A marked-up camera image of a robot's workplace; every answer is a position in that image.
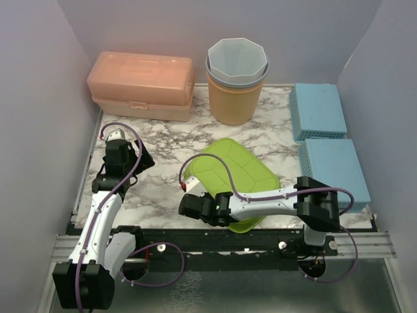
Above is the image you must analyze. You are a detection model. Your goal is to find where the green plastic tray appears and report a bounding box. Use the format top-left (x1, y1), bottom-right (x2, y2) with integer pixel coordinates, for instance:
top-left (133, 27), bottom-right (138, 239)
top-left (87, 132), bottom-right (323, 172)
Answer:
top-left (183, 136), bottom-right (281, 234)

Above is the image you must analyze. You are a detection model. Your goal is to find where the orange round bin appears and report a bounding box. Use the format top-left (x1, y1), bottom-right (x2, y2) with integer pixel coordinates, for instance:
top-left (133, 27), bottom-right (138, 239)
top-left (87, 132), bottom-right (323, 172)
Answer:
top-left (207, 74), bottom-right (265, 126)

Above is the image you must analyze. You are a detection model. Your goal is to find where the blue-grey round bin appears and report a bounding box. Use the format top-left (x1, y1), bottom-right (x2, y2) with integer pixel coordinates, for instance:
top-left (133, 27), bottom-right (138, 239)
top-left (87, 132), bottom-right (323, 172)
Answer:
top-left (205, 55), bottom-right (270, 89)

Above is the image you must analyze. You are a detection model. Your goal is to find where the small blue perforated basket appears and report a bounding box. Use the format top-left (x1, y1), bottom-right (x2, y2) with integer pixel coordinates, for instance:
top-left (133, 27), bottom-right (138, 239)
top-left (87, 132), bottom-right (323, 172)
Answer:
top-left (298, 139), bottom-right (371, 213)

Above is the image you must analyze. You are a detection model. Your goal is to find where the large blue perforated basket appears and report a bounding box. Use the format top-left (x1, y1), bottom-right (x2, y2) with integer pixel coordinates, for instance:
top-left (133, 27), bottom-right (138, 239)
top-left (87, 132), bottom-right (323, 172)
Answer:
top-left (289, 83), bottom-right (347, 143)

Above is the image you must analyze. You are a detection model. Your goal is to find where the white faceted bin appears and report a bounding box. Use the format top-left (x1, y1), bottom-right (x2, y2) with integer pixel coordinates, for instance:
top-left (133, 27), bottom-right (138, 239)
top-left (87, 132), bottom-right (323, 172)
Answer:
top-left (208, 38), bottom-right (268, 85)

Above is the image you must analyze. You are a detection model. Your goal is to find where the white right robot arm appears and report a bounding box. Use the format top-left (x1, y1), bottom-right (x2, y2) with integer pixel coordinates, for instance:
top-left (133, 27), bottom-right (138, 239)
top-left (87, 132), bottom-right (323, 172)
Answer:
top-left (179, 177), bottom-right (340, 255)

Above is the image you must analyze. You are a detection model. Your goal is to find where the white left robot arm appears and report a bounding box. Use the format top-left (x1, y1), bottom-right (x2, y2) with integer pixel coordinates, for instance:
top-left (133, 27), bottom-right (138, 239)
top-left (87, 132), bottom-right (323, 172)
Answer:
top-left (52, 139), bottom-right (155, 310)

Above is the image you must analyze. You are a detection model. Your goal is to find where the orange plastic toolbox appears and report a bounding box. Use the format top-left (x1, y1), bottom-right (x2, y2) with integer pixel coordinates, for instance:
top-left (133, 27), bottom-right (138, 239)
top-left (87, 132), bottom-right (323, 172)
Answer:
top-left (87, 52), bottom-right (195, 122)

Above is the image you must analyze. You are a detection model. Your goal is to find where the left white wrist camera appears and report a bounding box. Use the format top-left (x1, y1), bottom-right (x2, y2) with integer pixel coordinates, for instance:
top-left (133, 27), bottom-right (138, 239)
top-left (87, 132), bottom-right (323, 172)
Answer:
top-left (105, 128), bottom-right (126, 142)

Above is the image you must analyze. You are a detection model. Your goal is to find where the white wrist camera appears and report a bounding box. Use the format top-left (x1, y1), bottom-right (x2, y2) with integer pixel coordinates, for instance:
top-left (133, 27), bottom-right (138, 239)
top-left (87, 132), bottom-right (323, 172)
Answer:
top-left (185, 175), bottom-right (207, 197)
top-left (105, 128), bottom-right (126, 142)

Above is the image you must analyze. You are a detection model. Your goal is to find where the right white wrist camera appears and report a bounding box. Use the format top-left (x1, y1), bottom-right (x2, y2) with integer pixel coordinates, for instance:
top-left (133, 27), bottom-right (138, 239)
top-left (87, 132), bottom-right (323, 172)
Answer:
top-left (185, 175), bottom-right (207, 197)

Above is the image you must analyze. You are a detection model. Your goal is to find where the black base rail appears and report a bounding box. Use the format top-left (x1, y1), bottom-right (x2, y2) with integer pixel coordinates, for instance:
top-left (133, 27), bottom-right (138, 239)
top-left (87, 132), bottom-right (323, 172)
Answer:
top-left (107, 228), bottom-right (339, 272)

